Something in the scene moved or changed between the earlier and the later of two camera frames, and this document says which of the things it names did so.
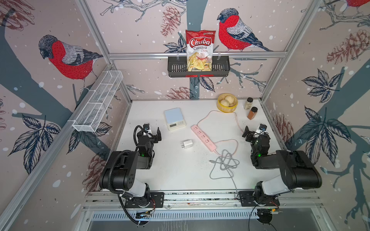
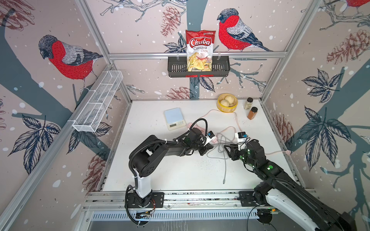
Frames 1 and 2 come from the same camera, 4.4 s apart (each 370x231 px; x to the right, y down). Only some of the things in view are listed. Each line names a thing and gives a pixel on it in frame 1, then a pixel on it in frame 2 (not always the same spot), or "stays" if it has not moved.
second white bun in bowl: x=230 y=99 stays
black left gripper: x=155 y=139 -> x=206 y=148
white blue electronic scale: x=174 y=118 stays
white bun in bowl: x=225 y=102 stays
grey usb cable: x=223 y=166 -> x=224 y=136
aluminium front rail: x=288 y=200 stays
